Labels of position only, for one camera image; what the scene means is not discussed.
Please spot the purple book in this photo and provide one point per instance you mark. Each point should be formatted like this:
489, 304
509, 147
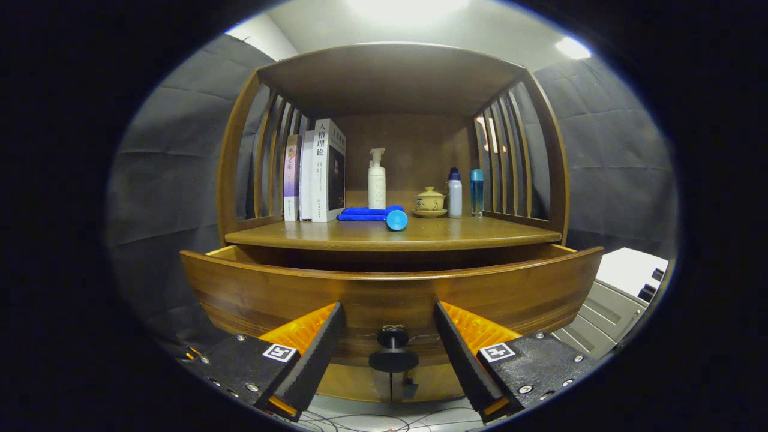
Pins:
291, 180

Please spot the blue white cosmetic tube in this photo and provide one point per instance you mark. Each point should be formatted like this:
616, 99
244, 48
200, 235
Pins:
396, 220

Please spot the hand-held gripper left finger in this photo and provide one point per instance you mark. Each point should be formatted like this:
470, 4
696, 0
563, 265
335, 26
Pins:
315, 366

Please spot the wooden cabinet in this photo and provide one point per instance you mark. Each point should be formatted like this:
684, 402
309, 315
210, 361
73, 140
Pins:
390, 78

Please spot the small ceiling light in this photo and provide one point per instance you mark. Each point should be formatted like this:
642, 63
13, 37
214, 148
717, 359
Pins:
573, 48

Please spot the large ceiling light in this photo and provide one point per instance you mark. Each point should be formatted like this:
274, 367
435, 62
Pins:
408, 7

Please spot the grey filing cabinet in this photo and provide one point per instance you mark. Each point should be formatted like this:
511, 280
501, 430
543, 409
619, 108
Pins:
612, 312

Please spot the white bottle blue cap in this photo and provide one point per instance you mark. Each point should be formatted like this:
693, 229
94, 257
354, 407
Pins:
455, 198

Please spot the white pump bottle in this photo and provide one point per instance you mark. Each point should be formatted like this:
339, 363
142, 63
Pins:
377, 186

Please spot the thick white book dark cover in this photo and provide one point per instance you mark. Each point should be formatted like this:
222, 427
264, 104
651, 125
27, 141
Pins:
329, 174

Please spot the beige lidded teacup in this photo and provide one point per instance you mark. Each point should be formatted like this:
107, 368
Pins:
430, 200

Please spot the thin white book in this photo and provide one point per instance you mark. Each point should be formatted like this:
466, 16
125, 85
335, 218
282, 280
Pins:
306, 180

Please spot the wooden countertop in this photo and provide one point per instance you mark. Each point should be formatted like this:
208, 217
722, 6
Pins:
468, 231

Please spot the blue folded cloth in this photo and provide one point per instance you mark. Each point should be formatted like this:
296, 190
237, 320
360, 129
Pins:
360, 214

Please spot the beige saucer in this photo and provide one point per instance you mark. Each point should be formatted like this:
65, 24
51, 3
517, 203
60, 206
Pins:
429, 213

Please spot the wooden drawer with black knob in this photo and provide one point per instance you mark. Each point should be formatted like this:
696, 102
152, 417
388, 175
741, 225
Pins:
270, 300

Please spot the teal transparent bottle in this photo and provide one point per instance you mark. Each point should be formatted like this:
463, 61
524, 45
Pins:
476, 198

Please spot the wooden cabinet door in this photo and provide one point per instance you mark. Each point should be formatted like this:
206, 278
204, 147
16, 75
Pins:
438, 384
354, 381

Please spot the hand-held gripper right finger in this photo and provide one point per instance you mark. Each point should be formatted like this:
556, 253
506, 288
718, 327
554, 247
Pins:
465, 366

